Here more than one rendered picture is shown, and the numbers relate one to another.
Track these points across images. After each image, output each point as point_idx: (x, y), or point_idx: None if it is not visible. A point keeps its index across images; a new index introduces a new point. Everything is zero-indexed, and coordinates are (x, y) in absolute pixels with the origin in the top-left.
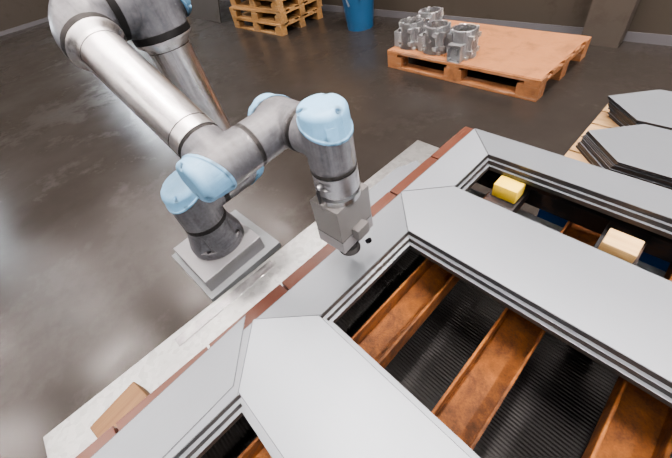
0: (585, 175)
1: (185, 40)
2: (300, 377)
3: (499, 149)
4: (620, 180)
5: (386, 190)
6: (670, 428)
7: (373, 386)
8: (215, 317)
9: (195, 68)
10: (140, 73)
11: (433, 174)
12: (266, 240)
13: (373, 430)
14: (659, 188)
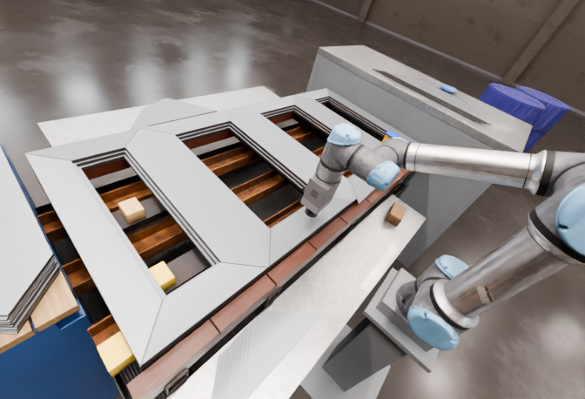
0: (102, 245)
1: (532, 233)
2: None
3: (144, 304)
4: (82, 233)
5: (267, 348)
6: None
7: (297, 170)
8: (383, 254)
9: (507, 246)
10: (468, 148)
11: (233, 281)
12: (377, 315)
13: (297, 161)
14: (65, 219)
